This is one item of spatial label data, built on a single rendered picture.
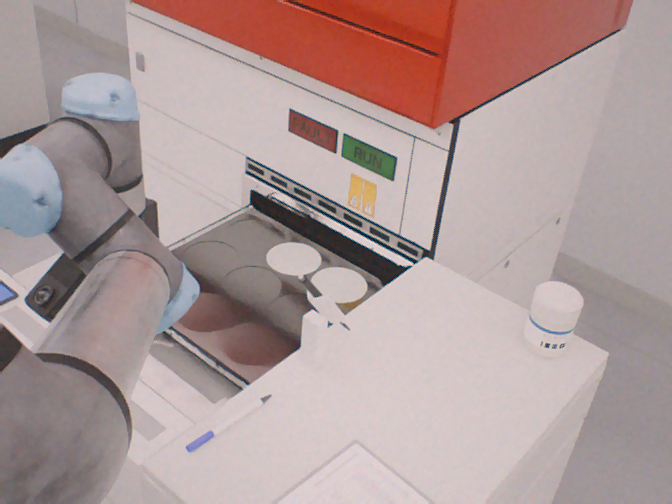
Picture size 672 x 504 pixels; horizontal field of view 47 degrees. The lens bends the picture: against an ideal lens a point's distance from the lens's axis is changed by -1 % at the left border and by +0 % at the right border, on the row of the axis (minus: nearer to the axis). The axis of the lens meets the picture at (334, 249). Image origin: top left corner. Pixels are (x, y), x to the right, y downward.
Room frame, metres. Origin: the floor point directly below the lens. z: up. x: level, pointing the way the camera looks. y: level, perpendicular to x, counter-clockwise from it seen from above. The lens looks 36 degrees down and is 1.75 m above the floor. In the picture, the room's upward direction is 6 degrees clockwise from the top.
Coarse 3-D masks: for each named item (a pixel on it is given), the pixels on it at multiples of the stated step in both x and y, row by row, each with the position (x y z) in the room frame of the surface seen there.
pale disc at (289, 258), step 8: (272, 248) 1.17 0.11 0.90; (280, 248) 1.17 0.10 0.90; (288, 248) 1.17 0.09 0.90; (296, 248) 1.18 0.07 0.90; (304, 248) 1.18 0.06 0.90; (312, 248) 1.18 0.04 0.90; (272, 256) 1.14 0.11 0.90; (280, 256) 1.15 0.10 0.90; (288, 256) 1.15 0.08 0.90; (296, 256) 1.15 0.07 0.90; (304, 256) 1.15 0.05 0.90; (312, 256) 1.16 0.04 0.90; (320, 256) 1.16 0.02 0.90; (272, 264) 1.12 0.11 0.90; (280, 264) 1.12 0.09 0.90; (288, 264) 1.12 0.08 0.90; (296, 264) 1.13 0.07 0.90; (304, 264) 1.13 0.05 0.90; (312, 264) 1.13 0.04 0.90; (288, 272) 1.10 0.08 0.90; (296, 272) 1.10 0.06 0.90; (304, 272) 1.11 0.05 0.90
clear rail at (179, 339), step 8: (168, 328) 0.92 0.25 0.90; (168, 336) 0.91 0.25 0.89; (176, 336) 0.90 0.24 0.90; (184, 344) 0.89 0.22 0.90; (192, 344) 0.89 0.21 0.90; (192, 352) 0.88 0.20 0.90; (200, 352) 0.87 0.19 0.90; (208, 360) 0.86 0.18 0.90; (216, 360) 0.86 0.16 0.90; (216, 368) 0.84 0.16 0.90; (224, 368) 0.84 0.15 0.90; (224, 376) 0.83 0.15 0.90; (232, 376) 0.83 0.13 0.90; (240, 384) 0.81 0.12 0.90; (248, 384) 0.81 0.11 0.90
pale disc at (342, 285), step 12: (312, 276) 1.10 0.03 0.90; (324, 276) 1.10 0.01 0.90; (336, 276) 1.10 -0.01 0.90; (348, 276) 1.11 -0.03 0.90; (360, 276) 1.11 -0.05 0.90; (324, 288) 1.07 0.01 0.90; (336, 288) 1.07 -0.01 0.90; (348, 288) 1.07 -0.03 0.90; (360, 288) 1.08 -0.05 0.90; (336, 300) 1.04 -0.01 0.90; (348, 300) 1.04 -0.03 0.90
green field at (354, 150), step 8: (344, 144) 1.22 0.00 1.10; (352, 144) 1.21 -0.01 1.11; (360, 144) 1.20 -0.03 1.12; (344, 152) 1.22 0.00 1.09; (352, 152) 1.21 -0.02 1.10; (360, 152) 1.20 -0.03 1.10; (368, 152) 1.19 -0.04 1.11; (376, 152) 1.18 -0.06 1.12; (360, 160) 1.20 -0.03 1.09; (368, 160) 1.19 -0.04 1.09; (376, 160) 1.18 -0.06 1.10; (384, 160) 1.17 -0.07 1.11; (392, 160) 1.16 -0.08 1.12; (376, 168) 1.18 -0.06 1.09; (384, 168) 1.17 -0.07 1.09; (392, 168) 1.16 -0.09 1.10
